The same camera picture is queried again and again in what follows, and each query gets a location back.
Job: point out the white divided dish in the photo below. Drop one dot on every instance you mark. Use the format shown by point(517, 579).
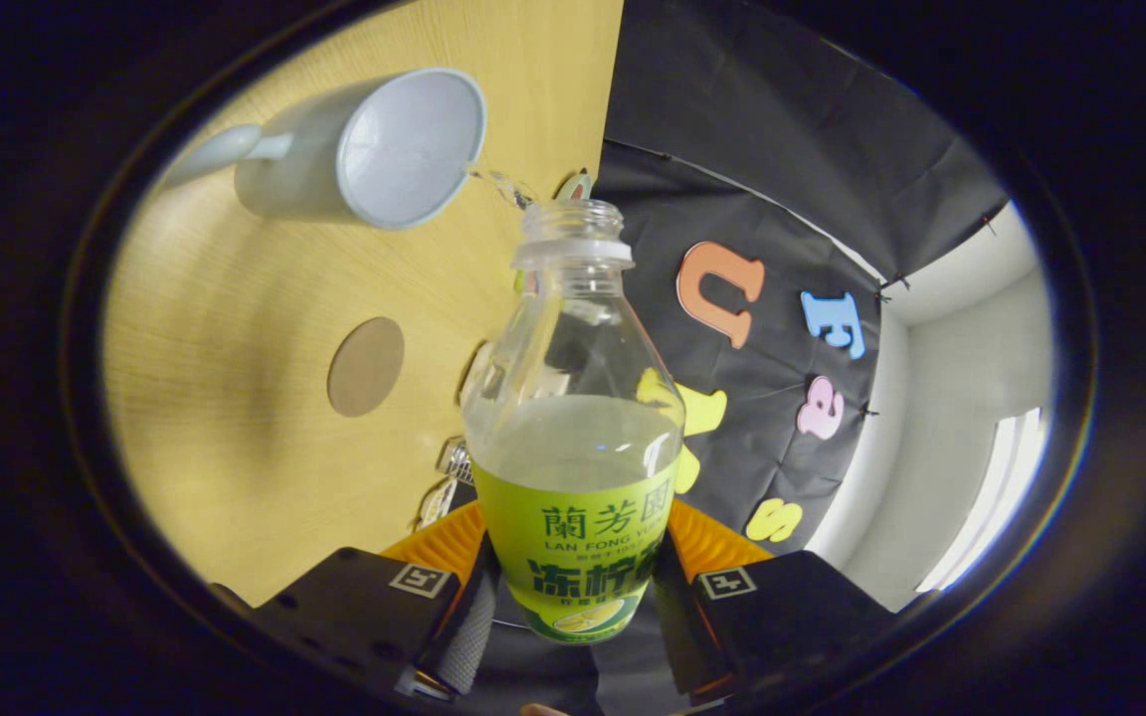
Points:
point(436, 505)

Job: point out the round brown coaster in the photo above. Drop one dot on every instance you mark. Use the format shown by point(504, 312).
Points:
point(366, 368)

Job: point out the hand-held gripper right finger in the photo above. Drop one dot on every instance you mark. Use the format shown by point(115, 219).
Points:
point(792, 617)

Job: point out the ceiling light panel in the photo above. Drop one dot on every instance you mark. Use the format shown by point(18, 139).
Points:
point(991, 497)

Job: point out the white cup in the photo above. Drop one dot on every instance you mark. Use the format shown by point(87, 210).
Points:
point(404, 149)

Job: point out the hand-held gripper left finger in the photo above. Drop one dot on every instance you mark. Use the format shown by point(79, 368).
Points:
point(364, 607)

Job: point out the clear juice bottle green label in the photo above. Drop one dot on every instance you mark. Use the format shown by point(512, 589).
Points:
point(573, 537)

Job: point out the wooden table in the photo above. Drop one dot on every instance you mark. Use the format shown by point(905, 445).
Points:
point(235, 398)

